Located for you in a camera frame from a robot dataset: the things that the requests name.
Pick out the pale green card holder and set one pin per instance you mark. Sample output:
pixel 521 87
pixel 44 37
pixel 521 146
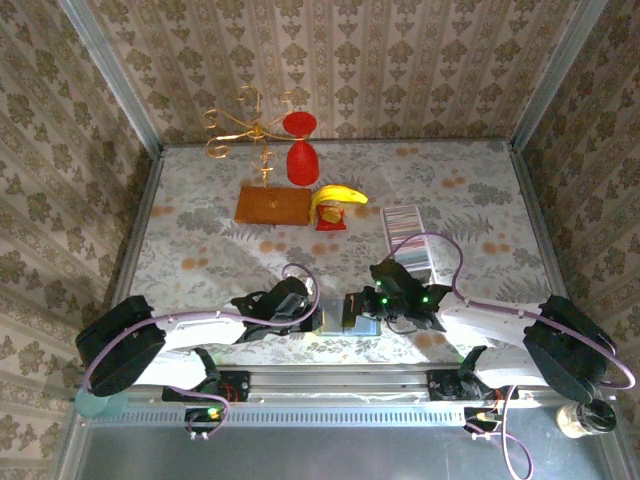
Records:
pixel 330 317

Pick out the black VIP credit card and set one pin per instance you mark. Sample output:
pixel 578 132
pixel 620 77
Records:
pixel 350 312

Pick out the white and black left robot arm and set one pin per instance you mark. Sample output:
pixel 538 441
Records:
pixel 200 327

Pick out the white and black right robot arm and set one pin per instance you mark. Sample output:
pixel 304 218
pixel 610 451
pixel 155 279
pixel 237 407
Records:
pixel 485 315

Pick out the white tray of striped cards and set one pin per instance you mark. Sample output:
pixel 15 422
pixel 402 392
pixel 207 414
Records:
pixel 406 230

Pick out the red snack bag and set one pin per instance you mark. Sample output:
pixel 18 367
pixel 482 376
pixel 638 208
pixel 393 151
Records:
pixel 330 217

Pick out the yellow banana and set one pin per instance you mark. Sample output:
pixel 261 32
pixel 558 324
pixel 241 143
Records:
pixel 340 193

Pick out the red hourglass goblet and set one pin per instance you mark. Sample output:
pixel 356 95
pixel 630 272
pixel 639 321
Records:
pixel 301 167

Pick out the floral patterned tablecloth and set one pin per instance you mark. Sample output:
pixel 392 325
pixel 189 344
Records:
pixel 450 165

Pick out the teal plastic cup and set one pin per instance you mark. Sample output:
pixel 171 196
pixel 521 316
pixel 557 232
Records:
pixel 95 407

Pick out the glass jar black lid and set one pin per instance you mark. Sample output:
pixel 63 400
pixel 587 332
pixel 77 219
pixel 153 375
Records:
pixel 587 420

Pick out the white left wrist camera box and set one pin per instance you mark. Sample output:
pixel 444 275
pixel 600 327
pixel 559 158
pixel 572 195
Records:
pixel 311 286

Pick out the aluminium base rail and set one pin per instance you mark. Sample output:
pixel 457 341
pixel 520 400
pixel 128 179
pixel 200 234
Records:
pixel 340 382

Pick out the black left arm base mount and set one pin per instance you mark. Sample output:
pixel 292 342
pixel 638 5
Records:
pixel 235 387

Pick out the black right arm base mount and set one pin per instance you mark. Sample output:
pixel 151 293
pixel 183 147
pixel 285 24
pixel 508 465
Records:
pixel 442 385

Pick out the aluminium table side rail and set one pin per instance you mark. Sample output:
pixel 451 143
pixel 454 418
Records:
pixel 525 190
pixel 147 200

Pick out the aluminium frame post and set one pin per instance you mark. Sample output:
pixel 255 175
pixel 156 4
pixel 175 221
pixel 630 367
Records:
pixel 115 80
pixel 555 75

